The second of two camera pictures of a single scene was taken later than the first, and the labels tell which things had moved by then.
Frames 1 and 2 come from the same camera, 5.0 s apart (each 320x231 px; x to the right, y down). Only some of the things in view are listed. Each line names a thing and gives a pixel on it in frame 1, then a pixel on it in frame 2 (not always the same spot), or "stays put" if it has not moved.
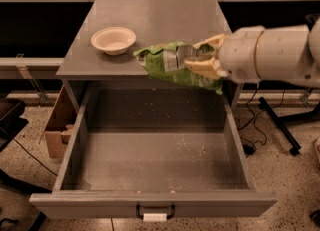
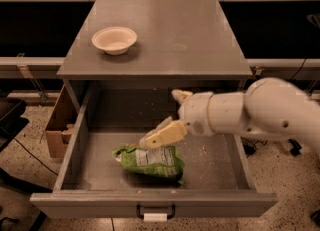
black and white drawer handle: [155, 217] stays put
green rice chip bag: [167, 61] → [161, 161]
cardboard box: [61, 126] stays put
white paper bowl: [113, 40] stays put
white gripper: [237, 54] → [195, 113]
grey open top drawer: [154, 153] stays put
